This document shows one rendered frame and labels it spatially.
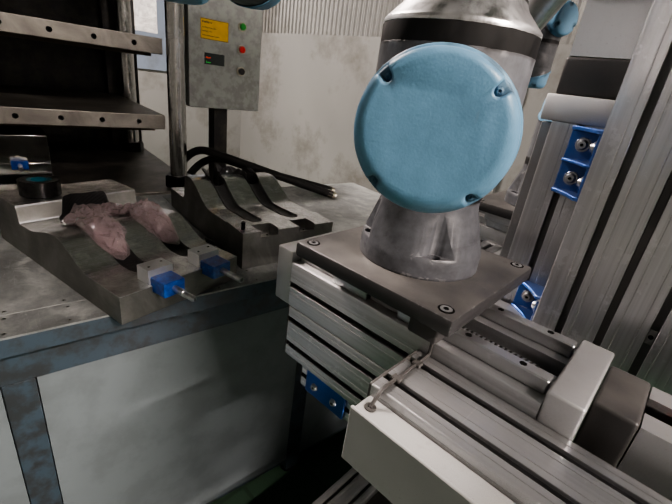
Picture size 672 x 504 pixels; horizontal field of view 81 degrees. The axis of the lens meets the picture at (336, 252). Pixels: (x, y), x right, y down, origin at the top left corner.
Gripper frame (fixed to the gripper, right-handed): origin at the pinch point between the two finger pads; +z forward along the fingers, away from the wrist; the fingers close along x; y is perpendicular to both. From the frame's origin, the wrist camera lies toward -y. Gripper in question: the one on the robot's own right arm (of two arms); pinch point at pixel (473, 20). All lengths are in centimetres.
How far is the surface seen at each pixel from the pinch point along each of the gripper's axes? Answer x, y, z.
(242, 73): -63, 16, 61
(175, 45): -87, 7, 41
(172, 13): -87, -3, 41
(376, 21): 67, -16, 210
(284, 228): -70, 48, -29
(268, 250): -74, 52, -31
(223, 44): -69, 6, 60
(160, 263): -97, 45, -45
